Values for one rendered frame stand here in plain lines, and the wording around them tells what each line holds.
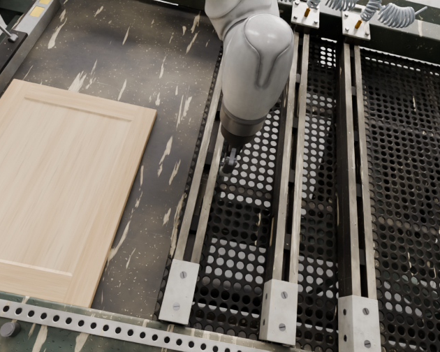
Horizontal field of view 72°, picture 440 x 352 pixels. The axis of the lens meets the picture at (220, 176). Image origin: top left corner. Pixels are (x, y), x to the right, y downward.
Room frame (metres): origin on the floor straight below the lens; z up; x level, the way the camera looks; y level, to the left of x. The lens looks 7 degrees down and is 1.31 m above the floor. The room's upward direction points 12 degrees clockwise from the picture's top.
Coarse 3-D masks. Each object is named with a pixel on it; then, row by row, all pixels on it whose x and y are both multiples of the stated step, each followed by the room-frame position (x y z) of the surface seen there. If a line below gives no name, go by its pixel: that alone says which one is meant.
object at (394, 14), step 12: (288, 0) 1.10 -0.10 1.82; (336, 0) 1.07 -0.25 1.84; (348, 0) 1.06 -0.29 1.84; (384, 12) 1.07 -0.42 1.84; (396, 12) 1.07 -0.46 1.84; (408, 12) 1.07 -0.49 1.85; (420, 12) 1.10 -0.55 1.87; (384, 24) 1.11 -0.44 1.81; (396, 24) 1.09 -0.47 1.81; (408, 24) 1.09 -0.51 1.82
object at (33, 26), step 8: (40, 0) 1.09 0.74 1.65; (56, 0) 1.12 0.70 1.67; (32, 8) 1.06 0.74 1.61; (48, 8) 1.08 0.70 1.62; (56, 8) 1.13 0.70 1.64; (32, 16) 1.05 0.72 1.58; (40, 16) 1.05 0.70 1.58; (48, 16) 1.09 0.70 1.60; (24, 24) 1.02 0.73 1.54; (32, 24) 1.02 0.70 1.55; (40, 24) 1.05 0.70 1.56; (32, 32) 1.01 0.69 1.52; (40, 32) 1.05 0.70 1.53; (32, 40) 1.02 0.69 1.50; (24, 48) 0.99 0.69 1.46; (16, 56) 0.95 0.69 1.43; (24, 56) 0.99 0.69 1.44; (8, 64) 0.93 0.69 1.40; (16, 64) 0.96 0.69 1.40; (8, 72) 0.93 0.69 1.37; (0, 80) 0.90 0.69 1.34; (8, 80) 0.93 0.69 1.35; (0, 88) 0.90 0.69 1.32
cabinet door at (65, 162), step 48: (48, 96) 0.91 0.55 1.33; (0, 144) 0.80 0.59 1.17; (48, 144) 0.82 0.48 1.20; (96, 144) 0.85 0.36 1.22; (144, 144) 0.87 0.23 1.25; (0, 192) 0.73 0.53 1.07; (48, 192) 0.75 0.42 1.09; (96, 192) 0.77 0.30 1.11; (0, 240) 0.67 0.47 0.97; (48, 240) 0.69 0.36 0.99; (96, 240) 0.70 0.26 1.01; (0, 288) 0.61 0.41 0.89; (48, 288) 0.63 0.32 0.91; (96, 288) 0.66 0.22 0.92
